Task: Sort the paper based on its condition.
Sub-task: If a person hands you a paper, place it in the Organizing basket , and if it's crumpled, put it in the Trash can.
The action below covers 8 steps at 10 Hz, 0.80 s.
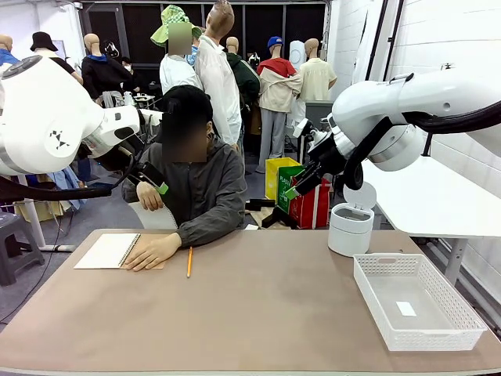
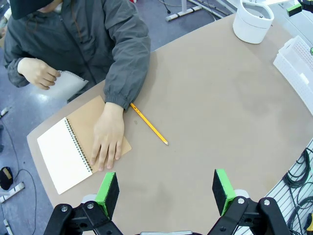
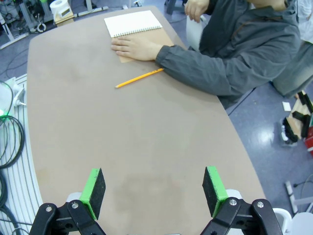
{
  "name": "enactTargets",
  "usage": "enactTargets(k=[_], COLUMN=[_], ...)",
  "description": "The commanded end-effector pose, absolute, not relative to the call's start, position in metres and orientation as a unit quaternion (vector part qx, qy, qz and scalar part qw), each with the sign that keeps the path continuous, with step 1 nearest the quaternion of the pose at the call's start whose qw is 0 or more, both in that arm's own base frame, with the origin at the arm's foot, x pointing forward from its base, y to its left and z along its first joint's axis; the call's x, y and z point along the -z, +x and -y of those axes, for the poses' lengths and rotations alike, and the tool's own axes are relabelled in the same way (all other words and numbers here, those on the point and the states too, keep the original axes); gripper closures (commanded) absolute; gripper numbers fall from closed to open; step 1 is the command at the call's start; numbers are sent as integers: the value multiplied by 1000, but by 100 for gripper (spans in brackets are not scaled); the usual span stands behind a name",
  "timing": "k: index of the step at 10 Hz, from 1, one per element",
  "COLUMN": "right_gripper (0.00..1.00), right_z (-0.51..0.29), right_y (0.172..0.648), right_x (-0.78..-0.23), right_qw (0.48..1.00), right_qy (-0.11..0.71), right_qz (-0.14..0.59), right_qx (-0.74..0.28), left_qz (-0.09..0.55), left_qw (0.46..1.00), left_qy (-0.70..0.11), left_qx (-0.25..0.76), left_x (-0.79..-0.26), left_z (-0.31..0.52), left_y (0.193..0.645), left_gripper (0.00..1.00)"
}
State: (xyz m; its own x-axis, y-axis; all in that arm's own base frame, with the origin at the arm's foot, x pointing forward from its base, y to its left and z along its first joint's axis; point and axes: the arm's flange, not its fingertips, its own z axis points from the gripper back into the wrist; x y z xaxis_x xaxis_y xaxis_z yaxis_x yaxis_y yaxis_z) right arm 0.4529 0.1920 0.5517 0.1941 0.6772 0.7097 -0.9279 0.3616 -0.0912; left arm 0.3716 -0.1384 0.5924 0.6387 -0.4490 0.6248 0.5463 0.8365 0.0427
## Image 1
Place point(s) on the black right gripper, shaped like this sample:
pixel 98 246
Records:
pixel 330 160

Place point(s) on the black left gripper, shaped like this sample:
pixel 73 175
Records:
pixel 125 156

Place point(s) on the torn white notebook sheet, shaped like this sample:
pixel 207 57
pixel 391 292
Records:
pixel 156 219

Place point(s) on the spiral notebook with brown cover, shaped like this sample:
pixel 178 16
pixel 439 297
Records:
pixel 105 250

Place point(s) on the yellow pencil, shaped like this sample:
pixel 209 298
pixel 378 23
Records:
pixel 189 262

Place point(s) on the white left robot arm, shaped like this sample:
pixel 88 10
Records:
pixel 39 117

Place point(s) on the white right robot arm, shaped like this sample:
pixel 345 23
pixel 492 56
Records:
pixel 372 105

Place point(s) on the person's left forearm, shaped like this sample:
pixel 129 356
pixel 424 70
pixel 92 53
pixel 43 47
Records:
pixel 211 233

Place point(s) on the person's right hand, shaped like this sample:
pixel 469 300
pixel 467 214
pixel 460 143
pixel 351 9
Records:
pixel 149 196

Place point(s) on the person's left hand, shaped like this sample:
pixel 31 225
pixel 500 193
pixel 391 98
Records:
pixel 154 252

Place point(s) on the green sorting bag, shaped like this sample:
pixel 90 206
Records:
pixel 283 184

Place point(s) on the red sorting bag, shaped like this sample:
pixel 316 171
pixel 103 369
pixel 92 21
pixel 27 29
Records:
pixel 313 211

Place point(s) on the yellow sorting bag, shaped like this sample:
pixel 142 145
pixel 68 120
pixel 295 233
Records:
pixel 272 176

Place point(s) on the black floor stand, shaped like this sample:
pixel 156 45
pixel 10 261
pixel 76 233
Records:
pixel 278 217

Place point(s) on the person's head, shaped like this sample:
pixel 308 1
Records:
pixel 184 137

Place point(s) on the grey jacket torso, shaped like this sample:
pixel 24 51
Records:
pixel 211 188

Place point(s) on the brown cardboard piece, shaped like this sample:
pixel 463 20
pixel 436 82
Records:
pixel 256 215

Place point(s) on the grey cabinet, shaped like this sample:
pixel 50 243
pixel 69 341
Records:
pixel 317 113

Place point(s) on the white round lidded bin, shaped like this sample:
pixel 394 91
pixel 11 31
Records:
pixel 348 235

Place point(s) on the cluttered background table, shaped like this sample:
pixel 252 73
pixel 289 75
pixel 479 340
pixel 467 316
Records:
pixel 143 98

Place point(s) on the black baseball cap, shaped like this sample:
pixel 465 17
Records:
pixel 188 100

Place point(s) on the hanging blue and beige clothes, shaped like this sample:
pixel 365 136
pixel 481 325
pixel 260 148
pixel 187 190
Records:
pixel 66 184

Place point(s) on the grey backpack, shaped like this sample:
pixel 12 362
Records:
pixel 111 98

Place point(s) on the mannequin in red beige jacket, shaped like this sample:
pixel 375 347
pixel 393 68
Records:
pixel 278 86

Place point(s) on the background person in black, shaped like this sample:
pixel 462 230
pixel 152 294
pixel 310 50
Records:
pixel 129 76

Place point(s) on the mannequin in cream shirt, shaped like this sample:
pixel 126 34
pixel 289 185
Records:
pixel 317 78

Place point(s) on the mannequin in white coat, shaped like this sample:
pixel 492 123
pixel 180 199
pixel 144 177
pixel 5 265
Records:
pixel 178 74

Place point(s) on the mannequin in black jacket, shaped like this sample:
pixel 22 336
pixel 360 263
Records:
pixel 99 74

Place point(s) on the mannequin in dark green hoodie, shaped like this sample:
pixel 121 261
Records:
pixel 246 78

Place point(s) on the tall mannequin in white shirt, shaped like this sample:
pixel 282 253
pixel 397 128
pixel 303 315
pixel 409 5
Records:
pixel 223 78

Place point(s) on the white oval panel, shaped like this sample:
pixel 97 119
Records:
pixel 297 55

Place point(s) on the large white table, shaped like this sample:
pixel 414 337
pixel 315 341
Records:
pixel 430 207

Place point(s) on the black goggles headset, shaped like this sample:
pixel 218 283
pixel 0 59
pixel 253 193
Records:
pixel 110 48

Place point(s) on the mannequin in black tee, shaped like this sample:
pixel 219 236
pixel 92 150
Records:
pixel 62 64

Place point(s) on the blue cap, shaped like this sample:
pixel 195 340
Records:
pixel 275 41

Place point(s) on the green checked sun hat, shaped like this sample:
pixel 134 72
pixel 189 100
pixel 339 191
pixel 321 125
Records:
pixel 164 27

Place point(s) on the grey plastic stool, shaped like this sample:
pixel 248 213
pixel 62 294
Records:
pixel 19 250

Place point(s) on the white label in basket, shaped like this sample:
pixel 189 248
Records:
pixel 406 308

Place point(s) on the black bucket hat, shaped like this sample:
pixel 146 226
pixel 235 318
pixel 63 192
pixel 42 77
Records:
pixel 43 41

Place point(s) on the mannequin in blue shirt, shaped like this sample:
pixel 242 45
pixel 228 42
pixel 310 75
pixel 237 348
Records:
pixel 6 55

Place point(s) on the white perforated plastic basket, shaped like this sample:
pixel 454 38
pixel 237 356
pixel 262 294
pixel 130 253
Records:
pixel 426 340

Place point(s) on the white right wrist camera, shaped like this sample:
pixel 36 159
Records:
pixel 302 127

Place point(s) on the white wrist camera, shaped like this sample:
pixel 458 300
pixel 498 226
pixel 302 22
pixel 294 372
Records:
pixel 302 127
pixel 150 117

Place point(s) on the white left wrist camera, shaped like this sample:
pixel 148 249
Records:
pixel 150 117

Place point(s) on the white desk leg frame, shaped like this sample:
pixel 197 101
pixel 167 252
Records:
pixel 33 219

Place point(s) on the black wall pipe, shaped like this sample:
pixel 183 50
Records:
pixel 394 43
pixel 379 51

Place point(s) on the black wall camera mount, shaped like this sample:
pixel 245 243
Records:
pixel 447 66

